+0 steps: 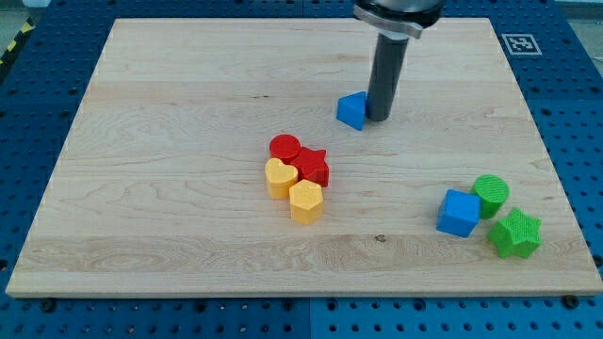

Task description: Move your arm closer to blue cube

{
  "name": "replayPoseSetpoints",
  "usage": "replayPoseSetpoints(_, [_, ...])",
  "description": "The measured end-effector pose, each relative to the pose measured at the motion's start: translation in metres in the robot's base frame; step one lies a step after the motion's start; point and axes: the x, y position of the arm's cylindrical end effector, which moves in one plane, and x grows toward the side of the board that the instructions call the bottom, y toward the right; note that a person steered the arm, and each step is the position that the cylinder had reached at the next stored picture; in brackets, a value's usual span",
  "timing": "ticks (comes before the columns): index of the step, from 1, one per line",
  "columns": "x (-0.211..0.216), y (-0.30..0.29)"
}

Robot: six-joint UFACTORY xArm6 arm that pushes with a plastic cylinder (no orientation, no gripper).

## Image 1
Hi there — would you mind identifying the blue cube block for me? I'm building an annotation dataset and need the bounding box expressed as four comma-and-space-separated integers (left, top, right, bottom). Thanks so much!
436, 189, 481, 238

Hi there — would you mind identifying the red star block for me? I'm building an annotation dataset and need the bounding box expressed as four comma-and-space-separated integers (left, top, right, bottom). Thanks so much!
290, 147, 330, 187

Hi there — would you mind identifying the yellow heart block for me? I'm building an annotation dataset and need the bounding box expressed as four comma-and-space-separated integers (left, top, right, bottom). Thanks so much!
265, 157, 299, 200

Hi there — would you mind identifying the yellow hexagon block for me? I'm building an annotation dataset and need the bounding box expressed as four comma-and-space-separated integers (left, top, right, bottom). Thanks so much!
289, 180, 324, 225

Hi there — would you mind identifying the red cylinder block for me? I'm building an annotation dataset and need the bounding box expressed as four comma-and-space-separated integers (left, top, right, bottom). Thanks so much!
269, 134, 302, 164

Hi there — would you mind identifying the light wooden board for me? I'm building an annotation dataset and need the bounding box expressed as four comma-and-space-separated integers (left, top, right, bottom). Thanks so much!
7, 18, 602, 298

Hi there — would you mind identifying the blue triangular prism block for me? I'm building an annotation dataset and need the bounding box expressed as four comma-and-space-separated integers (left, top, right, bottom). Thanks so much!
335, 91, 367, 131

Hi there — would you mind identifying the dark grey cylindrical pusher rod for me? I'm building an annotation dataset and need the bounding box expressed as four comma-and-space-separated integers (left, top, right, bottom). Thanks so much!
367, 33, 408, 121

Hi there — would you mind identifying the green cylinder block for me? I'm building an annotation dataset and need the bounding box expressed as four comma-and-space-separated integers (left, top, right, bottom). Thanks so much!
471, 174, 510, 219

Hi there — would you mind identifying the green star block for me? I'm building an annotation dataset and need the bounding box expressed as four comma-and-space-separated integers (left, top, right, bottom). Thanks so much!
488, 207, 542, 259

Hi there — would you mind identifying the white fiducial marker tag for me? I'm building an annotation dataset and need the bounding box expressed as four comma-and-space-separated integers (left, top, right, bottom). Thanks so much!
502, 33, 542, 56

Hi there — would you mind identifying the yellow black hazard tape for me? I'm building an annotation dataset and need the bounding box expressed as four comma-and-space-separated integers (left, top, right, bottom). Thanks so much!
1, 17, 36, 68

